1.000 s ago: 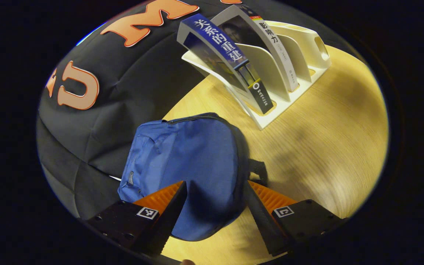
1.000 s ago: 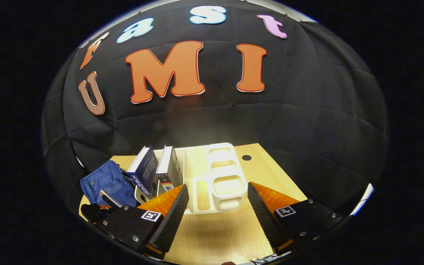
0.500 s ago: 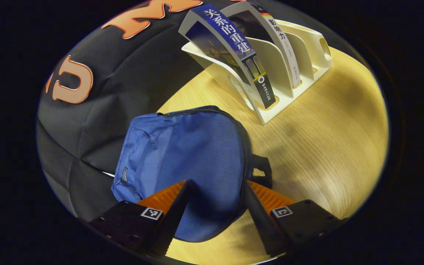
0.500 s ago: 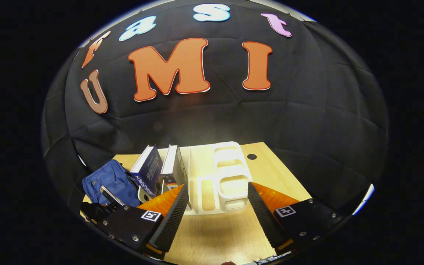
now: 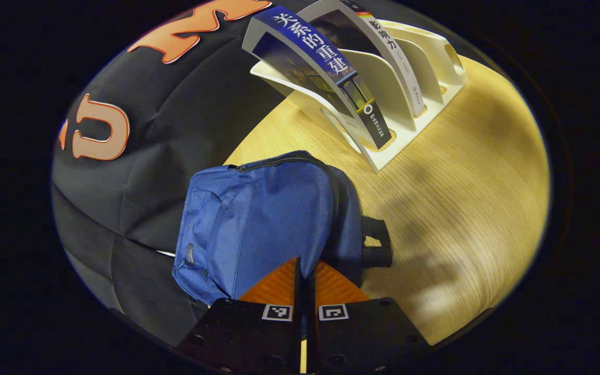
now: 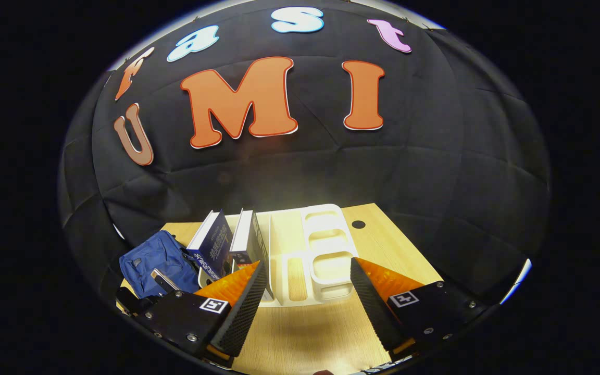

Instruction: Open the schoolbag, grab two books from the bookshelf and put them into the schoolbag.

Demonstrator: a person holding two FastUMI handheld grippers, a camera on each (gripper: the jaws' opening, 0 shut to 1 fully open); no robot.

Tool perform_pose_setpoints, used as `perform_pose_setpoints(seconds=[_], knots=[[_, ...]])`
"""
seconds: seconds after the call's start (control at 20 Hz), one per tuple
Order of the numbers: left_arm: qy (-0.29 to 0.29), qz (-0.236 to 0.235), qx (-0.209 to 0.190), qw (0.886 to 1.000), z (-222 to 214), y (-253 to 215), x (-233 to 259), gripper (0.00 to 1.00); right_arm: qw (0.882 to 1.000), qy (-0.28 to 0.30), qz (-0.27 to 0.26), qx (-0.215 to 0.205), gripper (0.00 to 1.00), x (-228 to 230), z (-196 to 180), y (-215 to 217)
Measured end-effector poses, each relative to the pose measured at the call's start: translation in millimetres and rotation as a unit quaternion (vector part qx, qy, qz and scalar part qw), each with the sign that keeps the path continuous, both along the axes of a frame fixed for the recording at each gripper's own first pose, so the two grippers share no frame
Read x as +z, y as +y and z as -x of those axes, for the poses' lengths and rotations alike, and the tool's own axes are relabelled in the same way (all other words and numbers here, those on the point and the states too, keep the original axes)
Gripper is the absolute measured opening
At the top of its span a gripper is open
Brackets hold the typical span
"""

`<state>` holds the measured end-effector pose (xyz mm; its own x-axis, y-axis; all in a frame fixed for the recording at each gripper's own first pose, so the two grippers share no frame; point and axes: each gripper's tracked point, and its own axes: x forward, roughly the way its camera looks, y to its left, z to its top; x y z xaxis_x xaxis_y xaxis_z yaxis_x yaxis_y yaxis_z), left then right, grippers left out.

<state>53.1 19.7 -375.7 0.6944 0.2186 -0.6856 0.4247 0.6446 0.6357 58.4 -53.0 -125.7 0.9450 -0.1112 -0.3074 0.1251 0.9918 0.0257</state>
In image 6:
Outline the white bookshelf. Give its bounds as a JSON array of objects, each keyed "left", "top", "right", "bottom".
[{"left": 227, "top": 203, "right": 359, "bottom": 308}]

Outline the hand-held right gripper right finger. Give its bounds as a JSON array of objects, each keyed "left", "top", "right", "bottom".
[{"left": 351, "top": 257, "right": 498, "bottom": 363}]

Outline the blue schoolbag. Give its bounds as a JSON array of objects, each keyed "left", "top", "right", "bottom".
[{"left": 119, "top": 230, "right": 202, "bottom": 298}]

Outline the portrait cover book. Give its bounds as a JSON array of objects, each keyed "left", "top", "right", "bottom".
[{"left": 229, "top": 209, "right": 273, "bottom": 303}]

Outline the dark blue cover book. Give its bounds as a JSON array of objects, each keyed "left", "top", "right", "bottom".
[{"left": 186, "top": 209, "right": 234, "bottom": 287}]

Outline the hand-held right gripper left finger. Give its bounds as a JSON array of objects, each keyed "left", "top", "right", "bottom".
[{"left": 139, "top": 260, "right": 269, "bottom": 368}]

